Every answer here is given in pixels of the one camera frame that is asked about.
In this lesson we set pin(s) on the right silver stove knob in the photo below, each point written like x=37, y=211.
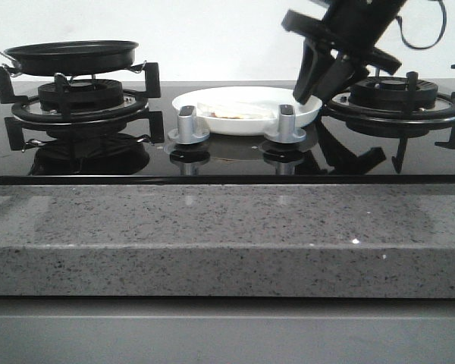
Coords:
x=286, y=131

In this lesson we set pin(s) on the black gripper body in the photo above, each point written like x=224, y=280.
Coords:
x=352, y=27

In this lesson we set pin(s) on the white round plate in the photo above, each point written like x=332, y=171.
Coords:
x=265, y=96

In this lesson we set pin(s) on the black burner pan support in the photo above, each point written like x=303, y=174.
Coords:
x=73, y=109
x=397, y=108

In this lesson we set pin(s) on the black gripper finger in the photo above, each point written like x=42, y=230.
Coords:
x=318, y=73
x=344, y=72

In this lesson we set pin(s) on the left silver stove knob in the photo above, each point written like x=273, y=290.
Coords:
x=189, y=131

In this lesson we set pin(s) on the grey cabinet front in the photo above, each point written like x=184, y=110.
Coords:
x=203, y=330

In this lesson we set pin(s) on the black glass gas hob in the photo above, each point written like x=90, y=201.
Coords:
x=126, y=157

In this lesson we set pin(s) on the fried egg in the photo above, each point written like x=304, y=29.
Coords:
x=234, y=110

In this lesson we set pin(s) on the black frying pan mint handle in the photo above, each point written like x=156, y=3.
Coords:
x=72, y=58

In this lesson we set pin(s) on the right black burner pan support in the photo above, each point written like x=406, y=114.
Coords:
x=397, y=108

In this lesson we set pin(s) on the left black burner pan support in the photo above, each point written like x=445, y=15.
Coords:
x=73, y=109

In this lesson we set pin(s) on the silver stove knob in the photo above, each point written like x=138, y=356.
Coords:
x=189, y=131
x=286, y=131

